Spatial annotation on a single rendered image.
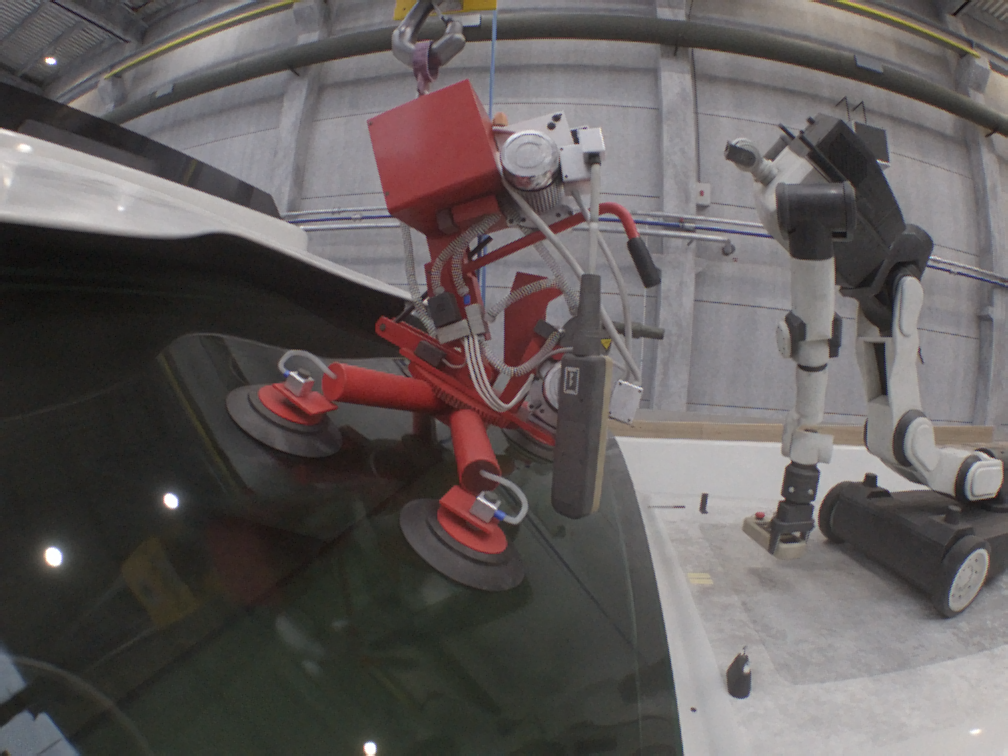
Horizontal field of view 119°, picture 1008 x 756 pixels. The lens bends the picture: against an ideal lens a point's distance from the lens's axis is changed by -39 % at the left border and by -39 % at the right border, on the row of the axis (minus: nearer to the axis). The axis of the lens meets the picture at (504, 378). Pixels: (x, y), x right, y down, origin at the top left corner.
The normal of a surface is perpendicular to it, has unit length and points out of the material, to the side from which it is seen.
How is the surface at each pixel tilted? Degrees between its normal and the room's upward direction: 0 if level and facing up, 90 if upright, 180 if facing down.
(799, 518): 90
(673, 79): 90
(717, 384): 90
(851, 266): 127
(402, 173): 90
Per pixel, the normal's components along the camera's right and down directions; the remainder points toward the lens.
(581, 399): -0.72, 0.01
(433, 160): -0.19, 0.07
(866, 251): -0.20, 0.66
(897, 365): 0.18, 0.46
